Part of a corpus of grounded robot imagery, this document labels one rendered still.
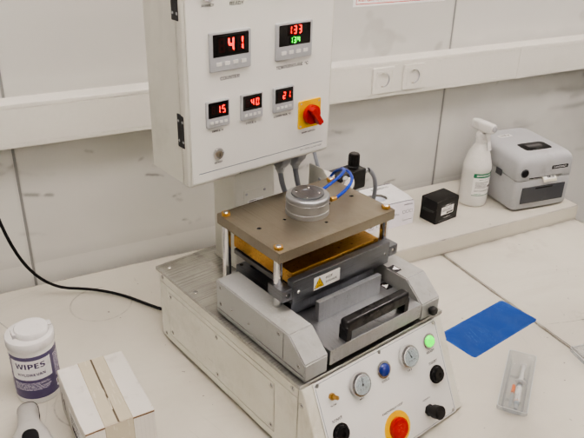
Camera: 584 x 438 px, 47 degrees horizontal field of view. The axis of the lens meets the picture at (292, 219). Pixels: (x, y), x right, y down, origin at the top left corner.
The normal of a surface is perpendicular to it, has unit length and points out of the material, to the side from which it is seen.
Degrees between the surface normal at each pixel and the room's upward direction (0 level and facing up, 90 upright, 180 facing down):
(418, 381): 65
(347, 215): 0
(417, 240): 0
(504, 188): 90
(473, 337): 0
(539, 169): 86
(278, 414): 90
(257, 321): 90
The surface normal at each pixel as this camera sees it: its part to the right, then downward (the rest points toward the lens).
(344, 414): 0.58, -0.04
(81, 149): 0.46, 0.42
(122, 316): 0.03, -0.89
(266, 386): -0.78, 0.27
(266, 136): 0.63, 0.37
